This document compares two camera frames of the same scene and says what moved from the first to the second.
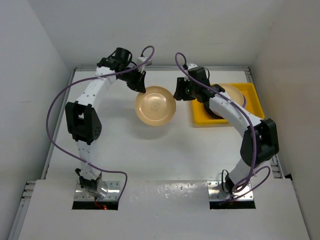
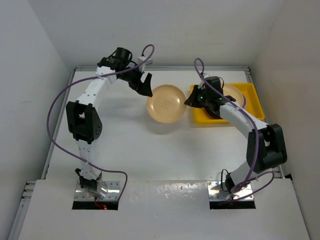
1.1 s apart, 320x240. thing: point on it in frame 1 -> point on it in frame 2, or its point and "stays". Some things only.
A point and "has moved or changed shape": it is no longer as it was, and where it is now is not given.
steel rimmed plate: (212, 112) stays
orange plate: (234, 93) stays
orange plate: (156, 106) has moved or changed shape
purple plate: (244, 103) stays
